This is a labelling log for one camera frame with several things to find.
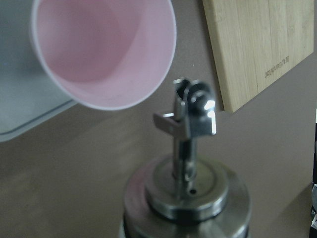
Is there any wooden cutting board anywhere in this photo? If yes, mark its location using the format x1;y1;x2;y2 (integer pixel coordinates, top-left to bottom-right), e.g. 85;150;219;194
203;0;315;112

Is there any silver kitchen scale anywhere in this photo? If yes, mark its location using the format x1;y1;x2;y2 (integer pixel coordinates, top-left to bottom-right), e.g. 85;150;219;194
0;0;76;142

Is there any pink plastic cup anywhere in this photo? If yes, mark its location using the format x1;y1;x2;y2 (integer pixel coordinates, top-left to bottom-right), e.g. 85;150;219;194
30;0;177;111

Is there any glass sauce bottle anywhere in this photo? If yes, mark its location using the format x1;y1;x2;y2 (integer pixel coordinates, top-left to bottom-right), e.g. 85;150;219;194
118;77;251;238

